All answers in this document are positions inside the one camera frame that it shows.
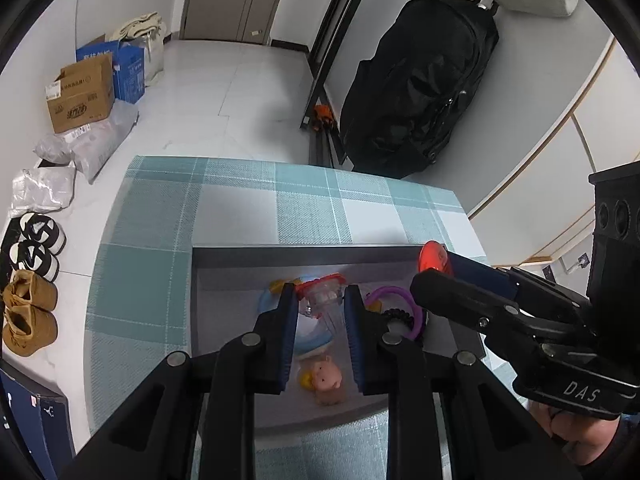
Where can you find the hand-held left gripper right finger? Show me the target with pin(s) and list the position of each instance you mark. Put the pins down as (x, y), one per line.
(354, 332)

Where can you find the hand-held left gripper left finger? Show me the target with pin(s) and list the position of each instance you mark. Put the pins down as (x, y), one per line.
(286, 332)

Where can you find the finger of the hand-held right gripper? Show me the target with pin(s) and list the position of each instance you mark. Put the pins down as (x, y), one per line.
(460, 300)
(482, 274)

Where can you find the red clear plastic ornament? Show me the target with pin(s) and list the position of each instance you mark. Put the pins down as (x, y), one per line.
(322, 296)

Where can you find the red round hair clip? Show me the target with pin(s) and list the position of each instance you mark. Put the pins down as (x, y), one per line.
(431, 258)

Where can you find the pink pig hair clip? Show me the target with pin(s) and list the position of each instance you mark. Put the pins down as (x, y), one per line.
(327, 379)

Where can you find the white box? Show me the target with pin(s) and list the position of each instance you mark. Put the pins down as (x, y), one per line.
(225, 320)

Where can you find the person's right hand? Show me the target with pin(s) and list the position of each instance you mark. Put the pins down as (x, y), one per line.
(585, 435)

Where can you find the yellow hair clip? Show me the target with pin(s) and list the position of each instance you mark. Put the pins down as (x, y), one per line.
(276, 286)
(304, 379)

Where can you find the teal checked tablecloth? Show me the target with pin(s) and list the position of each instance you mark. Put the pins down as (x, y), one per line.
(225, 200)

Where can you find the black backpack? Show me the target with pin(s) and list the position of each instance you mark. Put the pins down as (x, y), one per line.
(420, 90)

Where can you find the orange tool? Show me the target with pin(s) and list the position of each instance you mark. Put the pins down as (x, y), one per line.
(320, 115)

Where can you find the brown boot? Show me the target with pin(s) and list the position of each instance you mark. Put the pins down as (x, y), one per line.
(27, 292)
(27, 332)

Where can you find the black and white shoe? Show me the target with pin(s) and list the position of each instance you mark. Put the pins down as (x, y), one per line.
(32, 260)
(40, 230)

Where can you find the dark blue shoe box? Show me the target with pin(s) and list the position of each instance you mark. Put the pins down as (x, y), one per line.
(35, 425)

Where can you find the large grey plastic bag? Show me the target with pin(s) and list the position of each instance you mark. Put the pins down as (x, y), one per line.
(105, 135)

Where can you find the silver plastic bag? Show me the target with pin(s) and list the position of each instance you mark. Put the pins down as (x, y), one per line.
(42, 190)

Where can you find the small grey plastic bag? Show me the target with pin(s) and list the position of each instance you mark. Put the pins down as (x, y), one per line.
(52, 150)

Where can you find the blue cardboard box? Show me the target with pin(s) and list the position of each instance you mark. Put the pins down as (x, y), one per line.
(127, 72)

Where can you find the brown cardboard box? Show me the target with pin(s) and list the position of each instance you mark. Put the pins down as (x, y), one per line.
(80, 95)

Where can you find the cream tote bag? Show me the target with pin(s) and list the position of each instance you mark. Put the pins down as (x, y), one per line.
(150, 45)

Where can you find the grey door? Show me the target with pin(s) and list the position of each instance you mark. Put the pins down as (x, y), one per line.
(225, 0)

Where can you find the wall outlet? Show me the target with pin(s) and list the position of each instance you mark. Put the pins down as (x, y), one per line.
(582, 260)

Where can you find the black metal frame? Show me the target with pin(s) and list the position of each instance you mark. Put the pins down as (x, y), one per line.
(325, 60)

